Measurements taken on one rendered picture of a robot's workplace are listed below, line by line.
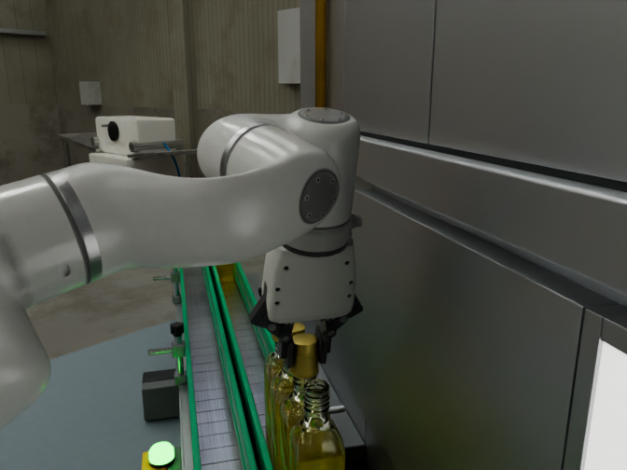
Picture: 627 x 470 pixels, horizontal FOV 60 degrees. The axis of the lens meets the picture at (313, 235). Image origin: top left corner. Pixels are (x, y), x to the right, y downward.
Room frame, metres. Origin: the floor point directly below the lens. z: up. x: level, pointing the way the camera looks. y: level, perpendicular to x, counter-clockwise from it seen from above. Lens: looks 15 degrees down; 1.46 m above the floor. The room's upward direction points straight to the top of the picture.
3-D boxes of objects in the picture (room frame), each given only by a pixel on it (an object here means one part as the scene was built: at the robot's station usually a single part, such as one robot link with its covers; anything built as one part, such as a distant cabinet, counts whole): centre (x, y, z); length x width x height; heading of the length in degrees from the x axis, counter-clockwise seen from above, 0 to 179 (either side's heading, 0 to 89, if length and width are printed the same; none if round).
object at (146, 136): (5.32, 1.75, 0.62); 2.57 x 0.64 x 1.24; 45
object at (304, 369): (0.60, 0.01, 1.15); 0.04 x 0.04 x 0.04
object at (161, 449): (0.83, 0.27, 0.84); 0.04 x 0.04 x 0.03
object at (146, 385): (1.10, 0.35, 0.79); 0.08 x 0.08 x 0.08; 15
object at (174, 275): (1.44, 0.41, 0.94); 0.07 x 0.04 x 0.13; 105
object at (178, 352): (0.99, 0.30, 0.94); 0.07 x 0.04 x 0.13; 105
